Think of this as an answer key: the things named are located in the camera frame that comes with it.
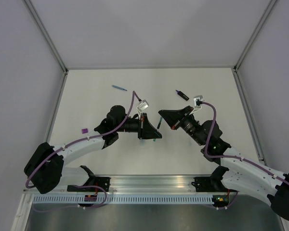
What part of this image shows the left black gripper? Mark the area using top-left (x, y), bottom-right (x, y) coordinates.
top-left (116, 112), bottom-right (162, 139)

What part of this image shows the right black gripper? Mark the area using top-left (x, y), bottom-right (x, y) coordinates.
top-left (158, 106), bottom-right (204, 147)

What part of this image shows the green pen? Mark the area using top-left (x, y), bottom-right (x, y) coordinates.
top-left (153, 117), bottom-right (163, 142)

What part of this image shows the purple black highlighter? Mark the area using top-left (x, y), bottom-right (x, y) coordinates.
top-left (175, 90), bottom-right (189, 101)

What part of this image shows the blue pen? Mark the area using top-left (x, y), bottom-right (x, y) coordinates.
top-left (112, 85), bottom-right (128, 91)

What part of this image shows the purple highlighter cap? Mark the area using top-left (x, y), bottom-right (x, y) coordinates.
top-left (81, 128), bottom-right (89, 134)

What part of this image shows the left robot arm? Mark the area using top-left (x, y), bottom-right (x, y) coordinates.
top-left (24, 105), bottom-right (162, 194)

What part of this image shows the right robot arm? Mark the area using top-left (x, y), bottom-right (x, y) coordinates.
top-left (158, 106), bottom-right (289, 221)

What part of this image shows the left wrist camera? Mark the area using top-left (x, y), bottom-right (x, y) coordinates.
top-left (136, 100), bottom-right (149, 118)

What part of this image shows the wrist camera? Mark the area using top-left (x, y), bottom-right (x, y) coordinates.
top-left (136, 100), bottom-right (149, 118)
top-left (192, 95), bottom-right (203, 113)

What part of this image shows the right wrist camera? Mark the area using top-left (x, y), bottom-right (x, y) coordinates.
top-left (192, 95), bottom-right (203, 113)

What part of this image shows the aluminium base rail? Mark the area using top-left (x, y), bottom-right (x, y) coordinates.
top-left (96, 175), bottom-right (216, 194)

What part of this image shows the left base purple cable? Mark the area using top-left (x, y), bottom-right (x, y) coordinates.
top-left (33, 184), bottom-right (109, 213)

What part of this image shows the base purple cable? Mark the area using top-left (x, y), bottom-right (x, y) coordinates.
top-left (33, 184), bottom-right (109, 213)
top-left (213, 187), bottom-right (239, 211)

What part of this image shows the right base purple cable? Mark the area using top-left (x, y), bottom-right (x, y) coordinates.
top-left (213, 187), bottom-right (239, 211)

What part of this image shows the slotted cable duct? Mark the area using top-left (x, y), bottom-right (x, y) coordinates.
top-left (33, 194), bottom-right (213, 205)

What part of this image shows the right aluminium frame post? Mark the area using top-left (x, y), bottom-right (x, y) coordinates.
top-left (233, 0), bottom-right (278, 72)

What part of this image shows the aluminium frame post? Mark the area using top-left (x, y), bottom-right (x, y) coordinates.
top-left (233, 0), bottom-right (278, 72)
top-left (22, 0), bottom-right (68, 74)

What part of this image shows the left aluminium frame post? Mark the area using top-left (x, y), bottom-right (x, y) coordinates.
top-left (22, 0), bottom-right (68, 74)

